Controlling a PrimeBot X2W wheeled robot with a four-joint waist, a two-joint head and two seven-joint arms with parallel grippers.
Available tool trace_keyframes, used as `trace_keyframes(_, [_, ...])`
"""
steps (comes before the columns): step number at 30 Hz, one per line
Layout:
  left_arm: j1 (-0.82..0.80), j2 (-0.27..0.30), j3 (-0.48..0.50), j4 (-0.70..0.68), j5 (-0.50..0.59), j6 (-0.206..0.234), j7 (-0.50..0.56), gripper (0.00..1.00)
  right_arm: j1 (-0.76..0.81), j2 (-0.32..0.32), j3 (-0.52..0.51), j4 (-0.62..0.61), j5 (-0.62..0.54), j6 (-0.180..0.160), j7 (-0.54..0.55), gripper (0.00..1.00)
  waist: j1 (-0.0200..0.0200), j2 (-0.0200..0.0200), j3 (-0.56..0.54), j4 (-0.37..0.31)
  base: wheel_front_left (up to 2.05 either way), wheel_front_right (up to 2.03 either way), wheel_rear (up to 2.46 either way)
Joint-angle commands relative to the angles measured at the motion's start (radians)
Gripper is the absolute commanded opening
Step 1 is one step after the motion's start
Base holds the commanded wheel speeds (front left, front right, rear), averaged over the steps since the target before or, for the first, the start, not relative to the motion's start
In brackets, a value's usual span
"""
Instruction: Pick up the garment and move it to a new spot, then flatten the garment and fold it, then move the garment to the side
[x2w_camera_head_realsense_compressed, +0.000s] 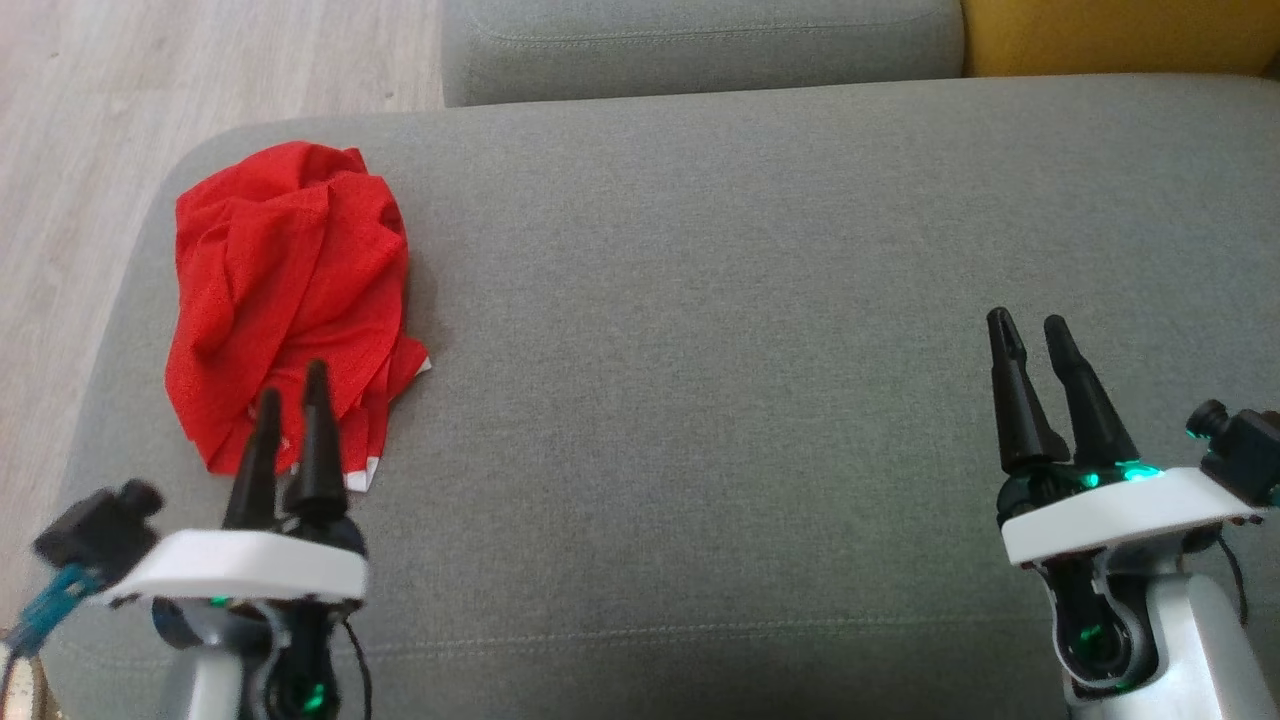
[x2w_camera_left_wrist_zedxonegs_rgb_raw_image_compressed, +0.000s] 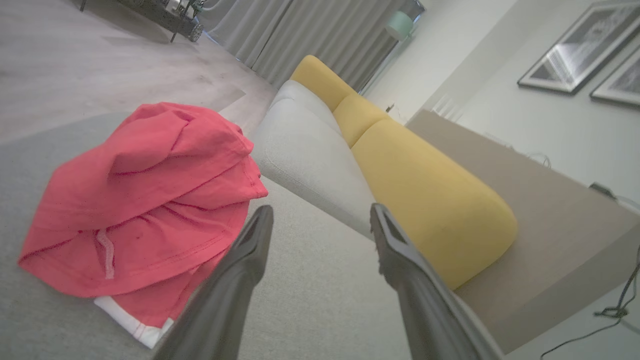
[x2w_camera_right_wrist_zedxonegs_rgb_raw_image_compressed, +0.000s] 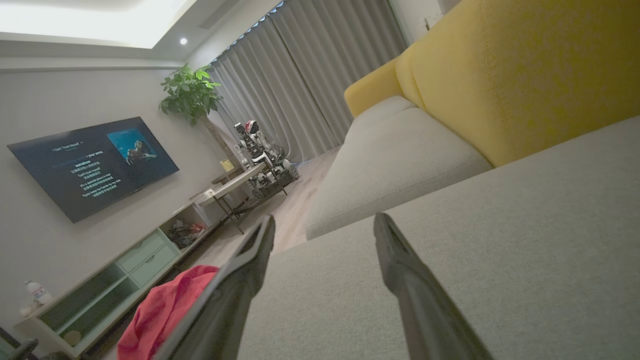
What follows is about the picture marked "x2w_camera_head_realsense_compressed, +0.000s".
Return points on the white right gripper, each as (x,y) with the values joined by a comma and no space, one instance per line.
(1110,515)

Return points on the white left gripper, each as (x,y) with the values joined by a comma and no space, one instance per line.
(250,570)

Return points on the red basketball shorts white hem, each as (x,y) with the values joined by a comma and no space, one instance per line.
(300,400)

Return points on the white perforated laundry basket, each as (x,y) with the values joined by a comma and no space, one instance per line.
(25,700)

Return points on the grey sofa seat cushion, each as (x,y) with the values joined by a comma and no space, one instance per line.
(700,350)
(700,50)

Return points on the yellow sofa back cushion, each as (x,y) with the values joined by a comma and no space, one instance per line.
(1120,35)

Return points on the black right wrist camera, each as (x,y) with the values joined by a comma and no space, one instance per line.
(1245,450)

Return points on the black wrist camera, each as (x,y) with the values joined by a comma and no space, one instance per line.
(1245,450)
(100,530)

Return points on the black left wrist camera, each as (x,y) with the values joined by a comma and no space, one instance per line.
(100,530)

